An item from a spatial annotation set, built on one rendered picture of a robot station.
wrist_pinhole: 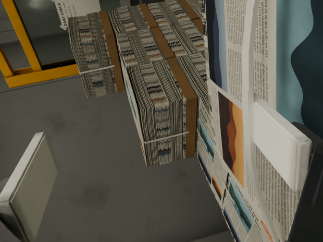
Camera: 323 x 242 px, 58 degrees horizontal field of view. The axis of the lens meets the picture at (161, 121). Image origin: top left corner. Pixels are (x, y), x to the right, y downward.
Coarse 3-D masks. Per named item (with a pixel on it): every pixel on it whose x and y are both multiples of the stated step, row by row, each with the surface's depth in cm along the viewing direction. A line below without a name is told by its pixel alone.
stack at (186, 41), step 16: (176, 32) 146; (192, 32) 145; (176, 48) 136; (192, 48) 135; (192, 64) 126; (192, 80) 119; (208, 112) 105; (208, 128) 108; (208, 144) 113; (208, 160) 119; (208, 176) 124; (224, 176) 103; (224, 192) 109; (240, 192) 91; (224, 208) 111; (240, 208) 95; (240, 224) 98; (256, 224) 85; (240, 240) 101; (256, 240) 88; (272, 240) 77
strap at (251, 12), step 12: (252, 0) 16; (252, 12) 16; (252, 24) 16; (252, 36) 17; (252, 48) 17; (252, 60) 17; (252, 72) 18; (252, 84) 18; (252, 96) 18; (252, 108) 19; (252, 120) 19; (252, 132) 19; (252, 144) 20; (252, 156) 20; (252, 168) 20; (252, 180) 21; (264, 204) 22; (264, 216) 23; (276, 240) 24
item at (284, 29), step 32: (288, 0) 17; (320, 0) 14; (288, 32) 18; (320, 32) 15; (288, 64) 18; (320, 64) 16; (288, 96) 19; (320, 96) 16; (320, 128) 17; (288, 192) 22; (288, 224) 24
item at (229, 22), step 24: (216, 0) 28; (240, 0) 23; (216, 24) 30; (240, 24) 24; (216, 48) 31; (240, 48) 25; (216, 72) 32; (240, 72) 26; (216, 96) 34; (240, 96) 27; (216, 120) 36; (240, 120) 28; (216, 144) 39; (240, 144) 30; (240, 168) 31
